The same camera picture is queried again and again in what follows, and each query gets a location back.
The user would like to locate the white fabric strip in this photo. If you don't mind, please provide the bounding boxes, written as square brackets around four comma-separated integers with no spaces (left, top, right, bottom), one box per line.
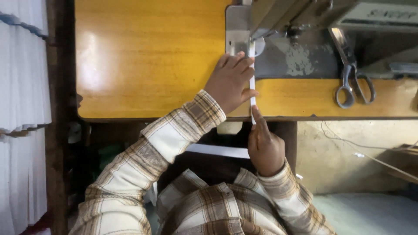
[248,40,257,125]

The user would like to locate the white fabric piece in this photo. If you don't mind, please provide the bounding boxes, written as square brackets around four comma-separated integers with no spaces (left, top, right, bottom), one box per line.
[185,144,251,159]

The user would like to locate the grey sewing machine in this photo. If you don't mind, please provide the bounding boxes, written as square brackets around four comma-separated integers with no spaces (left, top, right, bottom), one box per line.
[225,0,418,80]

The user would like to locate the stack of white folded fabric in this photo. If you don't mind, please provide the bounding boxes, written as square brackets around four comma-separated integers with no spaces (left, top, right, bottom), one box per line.
[0,0,53,235]

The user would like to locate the person's left hand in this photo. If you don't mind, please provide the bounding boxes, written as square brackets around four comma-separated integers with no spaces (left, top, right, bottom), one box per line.
[204,51,259,115]

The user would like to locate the person's right hand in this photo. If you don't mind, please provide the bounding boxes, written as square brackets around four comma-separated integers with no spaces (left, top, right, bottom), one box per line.
[247,105,286,178]

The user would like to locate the thin grey cable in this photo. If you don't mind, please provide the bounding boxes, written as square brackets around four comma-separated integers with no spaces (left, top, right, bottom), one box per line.
[321,121,418,152]

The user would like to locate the wooden sewing table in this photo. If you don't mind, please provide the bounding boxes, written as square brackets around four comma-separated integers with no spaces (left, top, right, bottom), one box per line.
[74,0,418,123]

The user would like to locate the grey metal scissors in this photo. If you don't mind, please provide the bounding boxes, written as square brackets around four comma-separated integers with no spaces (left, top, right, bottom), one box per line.
[328,27,377,109]

